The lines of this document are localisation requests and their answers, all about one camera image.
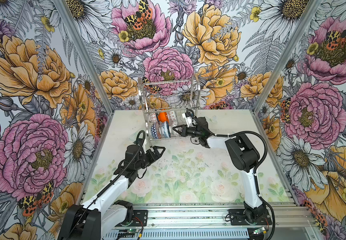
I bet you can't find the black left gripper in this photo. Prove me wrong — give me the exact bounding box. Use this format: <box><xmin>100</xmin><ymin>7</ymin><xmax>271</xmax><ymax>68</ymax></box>
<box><xmin>135</xmin><ymin>145</ymin><xmax>166</xmax><ymax>169</ymax></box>

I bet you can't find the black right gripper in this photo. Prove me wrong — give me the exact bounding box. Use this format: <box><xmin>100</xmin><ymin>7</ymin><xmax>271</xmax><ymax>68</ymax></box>
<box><xmin>173</xmin><ymin>124</ymin><xmax>202</xmax><ymax>137</ymax></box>

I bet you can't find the grey dotted white bowl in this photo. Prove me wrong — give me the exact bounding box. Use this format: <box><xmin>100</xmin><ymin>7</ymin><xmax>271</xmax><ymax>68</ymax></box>
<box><xmin>170</xmin><ymin>127</ymin><xmax>180</xmax><ymax>138</ymax></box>

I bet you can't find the blue floral white bowl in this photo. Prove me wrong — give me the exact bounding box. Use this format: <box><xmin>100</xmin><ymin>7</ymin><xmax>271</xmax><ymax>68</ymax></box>
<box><xmin>160</xmin><ymin>122</ymin><xmax>171</xmax><ymax>139</ymax></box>

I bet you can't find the plain orange bowl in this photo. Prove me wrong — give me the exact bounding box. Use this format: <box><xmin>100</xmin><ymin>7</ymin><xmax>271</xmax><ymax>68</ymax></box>
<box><xmin>158</xmin><ymin>112</ymin><xmax>169</xmax><ymax>123</ymax></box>

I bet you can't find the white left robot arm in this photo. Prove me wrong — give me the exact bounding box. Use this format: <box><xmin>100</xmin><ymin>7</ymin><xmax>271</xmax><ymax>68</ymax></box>
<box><xmin>58</xmin><ymin>145</ymin><xmax>166</xmax><ymax>240</ymax></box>

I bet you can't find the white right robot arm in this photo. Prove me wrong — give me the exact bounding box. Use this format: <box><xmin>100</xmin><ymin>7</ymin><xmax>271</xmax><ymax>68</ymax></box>
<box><xmin>173</xmin><ymin>115</ymin><xmax>269</xmax><ymax>225</ymax></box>

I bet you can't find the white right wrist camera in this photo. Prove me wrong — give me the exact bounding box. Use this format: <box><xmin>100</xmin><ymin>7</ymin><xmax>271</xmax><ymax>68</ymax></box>
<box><xmin>182</xmin><ymin>113</ymin><xmax>195</xmax><ymax>127</ymax></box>

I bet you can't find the chrome wire dish rack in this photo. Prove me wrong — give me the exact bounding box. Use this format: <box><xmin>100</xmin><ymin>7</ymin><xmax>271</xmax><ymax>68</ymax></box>
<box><xmin>138</xmin><ymin>74</ymin><xmax>201</xmax><ymax>147</ymax></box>

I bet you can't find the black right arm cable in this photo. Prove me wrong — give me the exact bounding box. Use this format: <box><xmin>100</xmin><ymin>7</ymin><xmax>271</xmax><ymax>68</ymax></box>
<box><xmin>186</xmin><ymin>109</ymin><xmax>276</xmax><ymax>240</ymax></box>

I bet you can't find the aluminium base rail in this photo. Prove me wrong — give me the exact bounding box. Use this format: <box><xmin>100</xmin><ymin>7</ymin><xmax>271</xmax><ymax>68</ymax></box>
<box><xmin>55</xmin><ymin>202</ymin><xmax>324</xmax><ymax>240</ymax></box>

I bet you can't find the aluminium left corner post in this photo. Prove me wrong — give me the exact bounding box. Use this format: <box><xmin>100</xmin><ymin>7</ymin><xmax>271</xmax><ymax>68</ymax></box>
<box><xmin>54</xmin><ymin>1</ymin><xmax>114</xmax><ymax>117</ymax></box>

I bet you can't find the aluminium corner post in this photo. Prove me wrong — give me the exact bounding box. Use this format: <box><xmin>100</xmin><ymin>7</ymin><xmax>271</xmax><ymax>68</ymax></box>
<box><xmin>54</xmin><ymin>1</ymin><xmax>114</xmax><ymax>117</ymax></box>
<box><xmin>253</xmin><ymin>0</ymin><xmax>322</xmax><ymax>114</ymax></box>

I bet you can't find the aluminium right corner post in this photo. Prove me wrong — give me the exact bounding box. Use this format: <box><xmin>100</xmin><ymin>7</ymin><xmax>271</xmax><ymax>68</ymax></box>
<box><xmin>253</xmin><ymin>0</ymin><xmax>322</xmax><ymax>114</ymax></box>

